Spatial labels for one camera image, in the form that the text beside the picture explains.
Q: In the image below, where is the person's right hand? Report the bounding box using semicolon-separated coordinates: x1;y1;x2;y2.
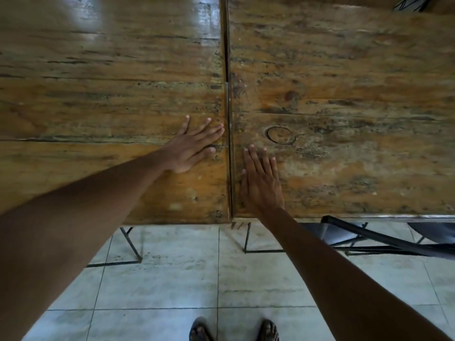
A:
239;145;286;215

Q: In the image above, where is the person's left hand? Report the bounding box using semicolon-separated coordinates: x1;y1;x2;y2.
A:
160;115;225;174

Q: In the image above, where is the person's right forearm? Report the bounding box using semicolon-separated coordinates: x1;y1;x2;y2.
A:
249;207;451;341

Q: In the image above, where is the person's left forearm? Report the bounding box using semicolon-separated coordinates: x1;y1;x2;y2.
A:
0;149;172;341

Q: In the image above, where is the black metal folding chair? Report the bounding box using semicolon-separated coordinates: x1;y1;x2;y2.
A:
302;215;455;260

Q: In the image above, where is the person's right sandal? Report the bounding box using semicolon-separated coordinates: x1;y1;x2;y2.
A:
259;318;280;341

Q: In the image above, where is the person's sandal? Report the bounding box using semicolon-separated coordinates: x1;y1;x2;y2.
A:
259;318;280;341
189;317;215;341

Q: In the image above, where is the person's left sandal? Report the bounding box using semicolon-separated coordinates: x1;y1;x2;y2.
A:
189;317;215;341

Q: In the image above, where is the dark chair seat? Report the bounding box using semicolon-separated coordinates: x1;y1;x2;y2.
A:
407;223;455;245

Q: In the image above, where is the black and white chair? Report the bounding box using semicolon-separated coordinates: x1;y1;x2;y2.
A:
392;0;433;13

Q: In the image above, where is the black metal table leg frame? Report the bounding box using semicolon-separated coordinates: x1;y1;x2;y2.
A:
87;226;143;268
243;222;285;254

